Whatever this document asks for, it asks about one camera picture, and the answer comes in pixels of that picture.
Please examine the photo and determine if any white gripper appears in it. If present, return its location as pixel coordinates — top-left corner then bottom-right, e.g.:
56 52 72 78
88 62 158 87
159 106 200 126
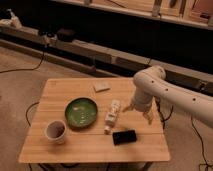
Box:
122 90 154 125

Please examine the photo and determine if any white sponge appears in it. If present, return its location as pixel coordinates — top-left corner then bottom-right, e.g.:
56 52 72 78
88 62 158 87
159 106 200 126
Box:
93 82 110 92

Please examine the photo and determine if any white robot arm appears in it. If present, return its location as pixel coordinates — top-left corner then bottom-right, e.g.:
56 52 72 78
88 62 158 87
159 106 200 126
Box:
124 65 213 129

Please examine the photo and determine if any green ceramic bowl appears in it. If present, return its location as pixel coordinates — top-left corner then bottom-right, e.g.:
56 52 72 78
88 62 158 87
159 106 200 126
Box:
65 97 98 129

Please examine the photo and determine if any black smartphone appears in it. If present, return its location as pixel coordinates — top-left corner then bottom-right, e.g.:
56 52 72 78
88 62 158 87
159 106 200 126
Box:
112 130 137 145

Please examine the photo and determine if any wooden table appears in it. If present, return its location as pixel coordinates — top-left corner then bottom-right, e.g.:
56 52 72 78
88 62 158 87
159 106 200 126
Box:
19 78 170 163

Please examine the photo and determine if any white paper cup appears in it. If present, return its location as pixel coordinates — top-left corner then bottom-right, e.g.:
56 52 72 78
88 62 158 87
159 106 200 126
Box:
45 120 66 144

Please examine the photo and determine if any black power adapter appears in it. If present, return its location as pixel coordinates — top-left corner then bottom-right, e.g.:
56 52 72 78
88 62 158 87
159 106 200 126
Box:
57 28 76 42

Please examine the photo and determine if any wooden shelf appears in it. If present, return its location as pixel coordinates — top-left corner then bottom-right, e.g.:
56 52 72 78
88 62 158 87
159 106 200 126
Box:
54 0 213 31

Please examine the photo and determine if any white spray bottle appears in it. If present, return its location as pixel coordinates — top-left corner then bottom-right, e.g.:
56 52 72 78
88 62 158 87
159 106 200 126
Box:
0 9 22 29

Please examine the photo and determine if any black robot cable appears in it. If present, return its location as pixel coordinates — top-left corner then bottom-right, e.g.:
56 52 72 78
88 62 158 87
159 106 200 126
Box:
155 98 213 171

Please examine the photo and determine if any black cable on floor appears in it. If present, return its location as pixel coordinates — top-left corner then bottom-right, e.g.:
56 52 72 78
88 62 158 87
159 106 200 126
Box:
0 44 47 75

